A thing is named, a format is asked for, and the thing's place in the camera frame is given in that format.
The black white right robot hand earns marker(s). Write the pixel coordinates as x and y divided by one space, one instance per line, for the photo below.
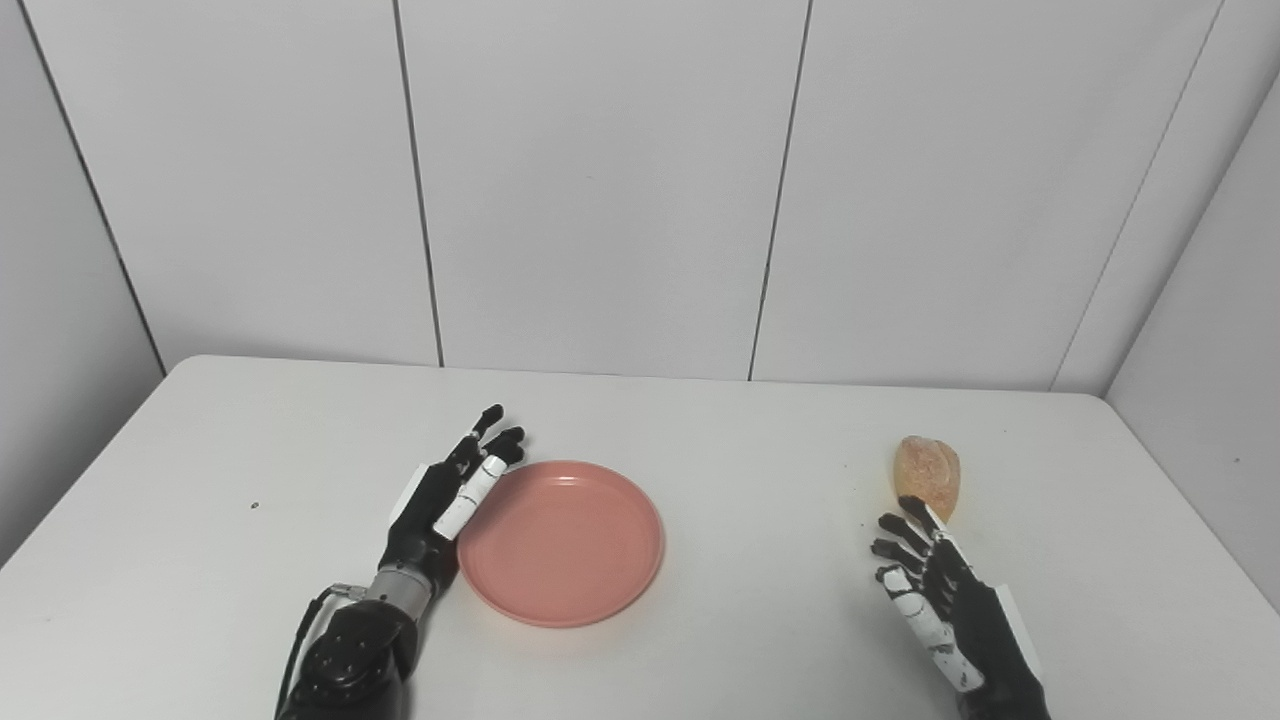
985 630

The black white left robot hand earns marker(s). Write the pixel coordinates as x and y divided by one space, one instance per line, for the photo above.
420 520

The pink round plate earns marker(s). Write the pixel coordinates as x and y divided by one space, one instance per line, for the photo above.
560 545

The golden bread roll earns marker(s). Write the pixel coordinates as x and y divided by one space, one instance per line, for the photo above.
928 470

